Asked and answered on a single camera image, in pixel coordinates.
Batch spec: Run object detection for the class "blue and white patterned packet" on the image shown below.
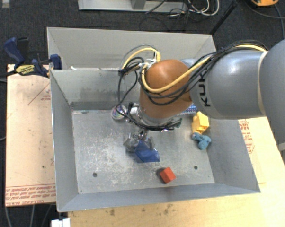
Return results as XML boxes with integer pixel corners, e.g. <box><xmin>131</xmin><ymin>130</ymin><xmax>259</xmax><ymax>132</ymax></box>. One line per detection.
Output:
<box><xmin>179</xmin><ymin>104</ymin><xmax>198</xmax><ymax>118</ymax></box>

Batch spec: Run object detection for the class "blue box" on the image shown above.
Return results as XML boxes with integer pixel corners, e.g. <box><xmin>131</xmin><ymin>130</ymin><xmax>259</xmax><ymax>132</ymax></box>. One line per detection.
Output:
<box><xmin>134</xmin><ymin>140</ymin><xmax>161</xmax><ymax>164</ymax></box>

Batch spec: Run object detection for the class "red block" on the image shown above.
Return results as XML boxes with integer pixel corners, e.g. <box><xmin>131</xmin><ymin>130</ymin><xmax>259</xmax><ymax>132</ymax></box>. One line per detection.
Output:
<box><xmin>159</xmin><ymin>166</ymin><xmax>177</xmax><ymax>184</ymax></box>

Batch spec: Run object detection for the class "clear glass ball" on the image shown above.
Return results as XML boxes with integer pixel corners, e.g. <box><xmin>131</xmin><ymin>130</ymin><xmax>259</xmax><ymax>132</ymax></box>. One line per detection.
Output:
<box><xmin>111</xmin><ymin>105</ymin><xmax>128</xmax><ymax>121</ymax></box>

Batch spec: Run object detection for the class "blue toy animal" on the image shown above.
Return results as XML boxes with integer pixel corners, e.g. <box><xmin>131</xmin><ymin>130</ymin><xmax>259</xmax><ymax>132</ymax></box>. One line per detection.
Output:
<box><xmin>191</xmin><ymin>132</ymin><xmax>212</xmax><ymax>150</ymax></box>

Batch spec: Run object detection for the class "yellow toy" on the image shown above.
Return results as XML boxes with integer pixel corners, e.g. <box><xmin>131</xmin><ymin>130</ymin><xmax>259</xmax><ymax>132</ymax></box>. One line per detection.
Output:
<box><xmin>191</xmin><ymin>111</ymin><xmax>210</xmax><ymax>135</ymax></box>

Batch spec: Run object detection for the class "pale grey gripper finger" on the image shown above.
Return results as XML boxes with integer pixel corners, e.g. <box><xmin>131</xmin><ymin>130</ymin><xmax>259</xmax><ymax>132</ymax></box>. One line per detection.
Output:
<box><xmin>146</xmin><ymin>137</ymin><xmax>156</xmax><ymax>151</ymax></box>
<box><xmin>123</xmin><ymin>136</ymin><xmax>140</xmax><ymax>153</ymax></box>

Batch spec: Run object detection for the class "brown cardboard board red print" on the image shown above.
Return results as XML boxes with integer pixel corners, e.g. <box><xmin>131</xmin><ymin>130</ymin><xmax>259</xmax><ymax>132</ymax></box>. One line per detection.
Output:
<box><xmin>5</xmin><ymin>64</ymin><xmax>256</xmax><ymax>207</ymax></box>

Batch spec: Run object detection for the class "black cylinder on white bracket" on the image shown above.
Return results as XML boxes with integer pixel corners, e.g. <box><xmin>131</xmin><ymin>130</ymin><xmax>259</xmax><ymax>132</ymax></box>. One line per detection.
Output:
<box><xmin>127</xmin><ymin>101</ymin><xmax>140</xmax><ymax>115</ymax></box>

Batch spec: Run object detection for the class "grey metal bin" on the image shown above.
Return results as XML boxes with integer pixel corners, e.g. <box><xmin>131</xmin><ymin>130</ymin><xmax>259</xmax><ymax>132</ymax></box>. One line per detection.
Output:
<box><xmin>46</xmin><ymin>26</ymin><xmax>261</xmax><ymax>213</ymax></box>

